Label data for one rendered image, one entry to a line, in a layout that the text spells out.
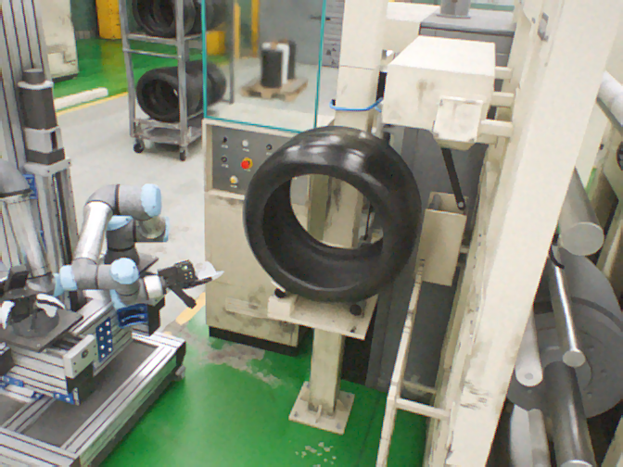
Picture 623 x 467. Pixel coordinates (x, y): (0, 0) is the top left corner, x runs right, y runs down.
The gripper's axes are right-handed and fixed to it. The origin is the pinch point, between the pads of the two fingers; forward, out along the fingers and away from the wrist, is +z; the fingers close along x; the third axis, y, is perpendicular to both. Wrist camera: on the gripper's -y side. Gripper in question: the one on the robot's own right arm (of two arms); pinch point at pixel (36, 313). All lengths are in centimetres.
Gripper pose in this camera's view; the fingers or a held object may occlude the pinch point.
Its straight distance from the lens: 172.1
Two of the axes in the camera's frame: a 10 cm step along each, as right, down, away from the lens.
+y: -1.7, 9.2, 3.5
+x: -6.9, 1.4, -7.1
